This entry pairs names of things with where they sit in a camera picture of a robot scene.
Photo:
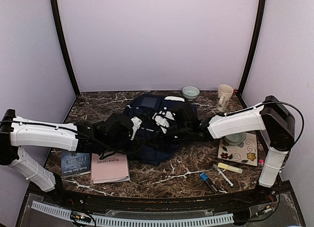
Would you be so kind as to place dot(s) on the navy blue student backpack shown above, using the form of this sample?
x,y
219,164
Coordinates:
x,y
155,150

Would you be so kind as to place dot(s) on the celadon bowl at back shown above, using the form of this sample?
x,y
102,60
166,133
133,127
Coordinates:
x,y
190,92

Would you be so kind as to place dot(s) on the black right frame post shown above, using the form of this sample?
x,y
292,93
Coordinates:
x,y
253,46

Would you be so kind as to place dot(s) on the celadon bowl on plate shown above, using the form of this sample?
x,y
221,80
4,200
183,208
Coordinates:
x,y
235,139

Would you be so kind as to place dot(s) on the pink paperback book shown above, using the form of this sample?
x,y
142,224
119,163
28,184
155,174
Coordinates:
x,y
112,169

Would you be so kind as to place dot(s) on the black left frame post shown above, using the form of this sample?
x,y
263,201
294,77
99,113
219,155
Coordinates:
x,y
63,46

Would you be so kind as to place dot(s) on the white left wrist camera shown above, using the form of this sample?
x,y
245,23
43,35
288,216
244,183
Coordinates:
x,y
136,126

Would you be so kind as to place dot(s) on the square floral plate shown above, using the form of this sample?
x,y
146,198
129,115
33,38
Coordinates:
x,y
245,152

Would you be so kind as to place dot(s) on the black marker blue cap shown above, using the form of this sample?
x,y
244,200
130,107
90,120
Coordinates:
x,y
208,182

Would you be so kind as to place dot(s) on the yellow highlighter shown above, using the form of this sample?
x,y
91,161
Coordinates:
x,y
230,168

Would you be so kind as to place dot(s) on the dark blue novel book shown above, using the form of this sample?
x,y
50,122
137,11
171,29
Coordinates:
x,y
74,164

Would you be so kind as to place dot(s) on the white marker pen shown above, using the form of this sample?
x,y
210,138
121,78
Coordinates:
x,y
223,175

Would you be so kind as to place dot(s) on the grey slotted cable duct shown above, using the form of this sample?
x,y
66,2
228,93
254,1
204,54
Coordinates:
x,y
131,219

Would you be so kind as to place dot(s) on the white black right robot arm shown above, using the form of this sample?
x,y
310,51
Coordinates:
x,y
270,116

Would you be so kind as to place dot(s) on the black frame post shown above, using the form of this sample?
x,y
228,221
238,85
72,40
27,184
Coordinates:
x,y
253,46
63,46

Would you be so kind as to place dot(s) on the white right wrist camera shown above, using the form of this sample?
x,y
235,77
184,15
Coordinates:
x,y
164,120

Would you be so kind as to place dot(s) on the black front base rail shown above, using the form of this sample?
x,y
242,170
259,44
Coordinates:
x,y
175,194

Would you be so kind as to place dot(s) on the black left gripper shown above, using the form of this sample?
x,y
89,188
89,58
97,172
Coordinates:
x,y
143,129

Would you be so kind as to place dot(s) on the cream ceramic mug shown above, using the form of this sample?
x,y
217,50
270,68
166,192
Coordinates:
x,y
225,93

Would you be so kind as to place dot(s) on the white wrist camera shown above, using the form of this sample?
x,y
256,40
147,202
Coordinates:
x,y
164,120
136,126

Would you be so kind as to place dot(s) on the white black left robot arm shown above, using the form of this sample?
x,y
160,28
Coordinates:
x,y
17,132

